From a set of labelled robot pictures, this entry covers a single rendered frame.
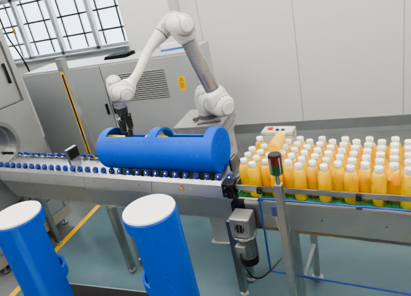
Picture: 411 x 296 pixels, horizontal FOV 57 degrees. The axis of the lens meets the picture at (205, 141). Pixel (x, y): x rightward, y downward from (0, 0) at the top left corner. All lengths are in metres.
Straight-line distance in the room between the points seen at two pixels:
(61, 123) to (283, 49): 2.81
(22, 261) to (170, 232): 0.92
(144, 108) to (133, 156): 1.72
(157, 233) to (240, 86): 3.42
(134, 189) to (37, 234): 0.67
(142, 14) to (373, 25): 2.68
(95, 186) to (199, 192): 0.86
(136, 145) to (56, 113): 2.49
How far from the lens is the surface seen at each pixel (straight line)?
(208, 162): 2.22
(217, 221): 3.20
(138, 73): 2.41
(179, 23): 2.39
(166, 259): 2.03
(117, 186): 2.75
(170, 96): 3.98
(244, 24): 4.88
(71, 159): 3.06
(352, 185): 1.98
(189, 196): 2.43
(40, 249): 2.45
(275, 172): 1.80
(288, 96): 5.01
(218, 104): 2.58
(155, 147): 2.39
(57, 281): 2.59
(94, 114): 4.54
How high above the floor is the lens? 2.05
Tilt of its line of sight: 23 degrees down
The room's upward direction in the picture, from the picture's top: 12 degrees counter-clockwise
